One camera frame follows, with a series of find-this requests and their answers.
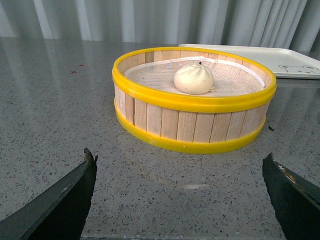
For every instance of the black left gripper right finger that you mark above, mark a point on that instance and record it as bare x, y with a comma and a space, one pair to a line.
295, 200

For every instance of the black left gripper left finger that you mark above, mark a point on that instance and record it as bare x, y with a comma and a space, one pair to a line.
60, 212

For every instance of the white steamed bun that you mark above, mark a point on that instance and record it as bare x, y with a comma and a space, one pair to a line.
194, 79

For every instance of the white bear tray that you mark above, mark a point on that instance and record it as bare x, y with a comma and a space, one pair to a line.
284, 63

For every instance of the white mesh steamer liner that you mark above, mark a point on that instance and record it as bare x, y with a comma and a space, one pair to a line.
230, 78

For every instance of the wooden steamer basket yellow rims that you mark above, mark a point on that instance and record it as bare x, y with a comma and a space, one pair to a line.
186, 123

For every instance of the grey curtain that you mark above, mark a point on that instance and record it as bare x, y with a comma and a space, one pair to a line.
289, 24

